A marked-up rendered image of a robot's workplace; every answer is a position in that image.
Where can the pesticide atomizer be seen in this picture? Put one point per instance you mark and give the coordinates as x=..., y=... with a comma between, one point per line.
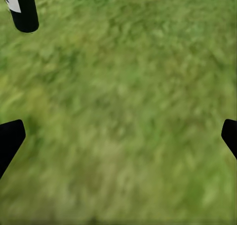
x=24, y=14

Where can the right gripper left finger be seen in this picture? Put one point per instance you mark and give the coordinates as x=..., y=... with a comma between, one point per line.
x=12, y=134

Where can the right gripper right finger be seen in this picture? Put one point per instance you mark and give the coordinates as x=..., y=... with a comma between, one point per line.
x=229, y=135

